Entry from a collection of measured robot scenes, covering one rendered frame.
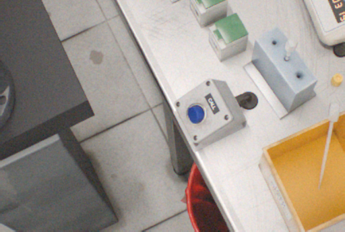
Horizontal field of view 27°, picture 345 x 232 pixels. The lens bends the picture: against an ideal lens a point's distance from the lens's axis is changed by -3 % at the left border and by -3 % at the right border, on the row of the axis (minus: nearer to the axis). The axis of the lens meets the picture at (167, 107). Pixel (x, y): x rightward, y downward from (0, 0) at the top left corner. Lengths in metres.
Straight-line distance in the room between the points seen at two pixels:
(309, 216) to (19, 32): 0.51
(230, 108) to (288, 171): 0.13
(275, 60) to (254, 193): 0.20
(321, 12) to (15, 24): 0.47
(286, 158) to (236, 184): 0.08
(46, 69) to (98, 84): 1.00
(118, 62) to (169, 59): 0.95
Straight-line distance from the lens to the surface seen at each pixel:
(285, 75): 1.03
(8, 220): 1.45
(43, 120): 1.05
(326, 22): 1.13
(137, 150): 2.00
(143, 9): 1.17
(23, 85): 1.07
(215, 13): 1.13
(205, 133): 1.03
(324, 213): 1.08
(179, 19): 1.16
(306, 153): 1.09
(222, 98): 1.03
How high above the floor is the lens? 1.93
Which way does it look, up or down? 73 degrees down
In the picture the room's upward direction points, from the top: 7 degrees counter-clockwise
